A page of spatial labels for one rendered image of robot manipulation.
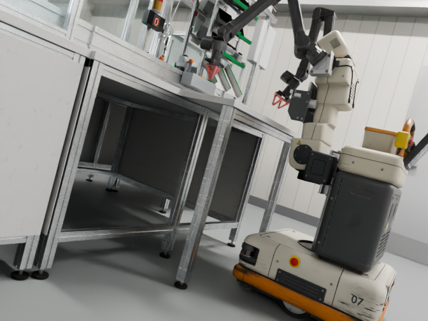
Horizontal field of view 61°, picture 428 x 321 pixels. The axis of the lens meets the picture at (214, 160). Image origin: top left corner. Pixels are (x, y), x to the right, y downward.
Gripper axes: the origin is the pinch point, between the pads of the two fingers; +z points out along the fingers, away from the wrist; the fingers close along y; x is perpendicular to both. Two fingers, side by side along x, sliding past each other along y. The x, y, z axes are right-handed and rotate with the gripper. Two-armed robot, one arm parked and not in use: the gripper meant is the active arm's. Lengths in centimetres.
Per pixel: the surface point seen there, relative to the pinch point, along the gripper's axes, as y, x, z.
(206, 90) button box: 4.1, 3.1, 7.2
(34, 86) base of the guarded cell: 90, 2, 32
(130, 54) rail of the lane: 51, -4, 7
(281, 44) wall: -302, -128, -132
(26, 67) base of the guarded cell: 94, 2, 27
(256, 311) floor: 3, 62, 98
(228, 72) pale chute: -51, -25, -18
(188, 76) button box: 17.6, 0.7, 4.5
